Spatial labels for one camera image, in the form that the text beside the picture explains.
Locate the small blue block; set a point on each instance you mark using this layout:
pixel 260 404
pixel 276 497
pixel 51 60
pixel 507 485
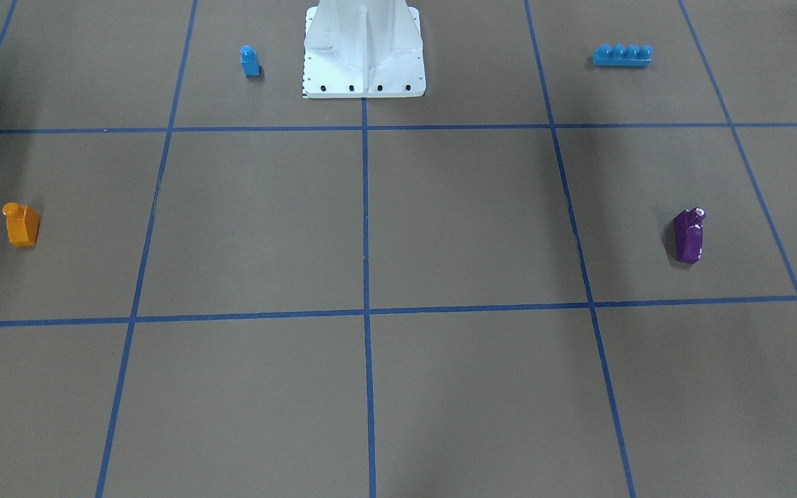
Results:
pixel 249 62

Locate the purple trapezoid block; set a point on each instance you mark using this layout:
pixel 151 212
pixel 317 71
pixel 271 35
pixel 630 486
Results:
pixel 689 235

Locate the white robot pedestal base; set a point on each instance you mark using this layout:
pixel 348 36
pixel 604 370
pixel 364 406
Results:
pixel 363 49

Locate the long blue studded block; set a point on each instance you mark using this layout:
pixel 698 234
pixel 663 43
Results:
pixel 623 56

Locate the orange trapezoid block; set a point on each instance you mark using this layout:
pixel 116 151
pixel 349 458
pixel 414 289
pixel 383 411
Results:
pixel 22 224

